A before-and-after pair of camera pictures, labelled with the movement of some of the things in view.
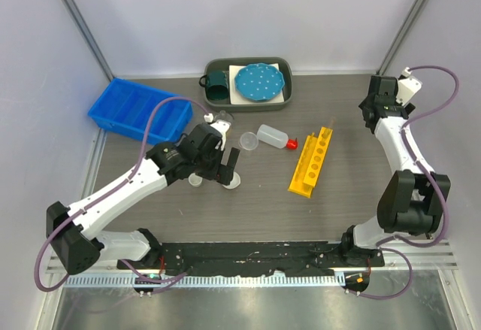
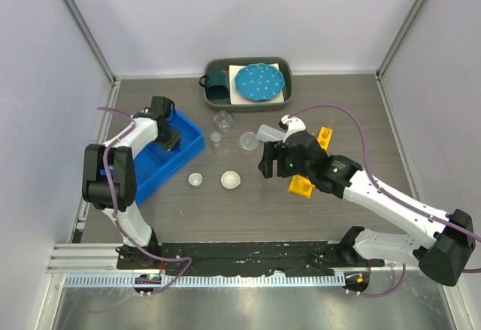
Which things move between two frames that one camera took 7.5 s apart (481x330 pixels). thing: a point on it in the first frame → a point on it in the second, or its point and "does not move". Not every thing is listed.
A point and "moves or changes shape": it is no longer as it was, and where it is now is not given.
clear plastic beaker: (249, 140) does not move
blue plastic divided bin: (127, 107) moves or changes shape
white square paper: (235, 98) does not move
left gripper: (226, 171) → (173, 141)
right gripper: (408, 108) → (272, 152)
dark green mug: (216, 83) does not move
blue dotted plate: (259, 82) does not move
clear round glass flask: (224, 116) does not move
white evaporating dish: (234, 183) does not move
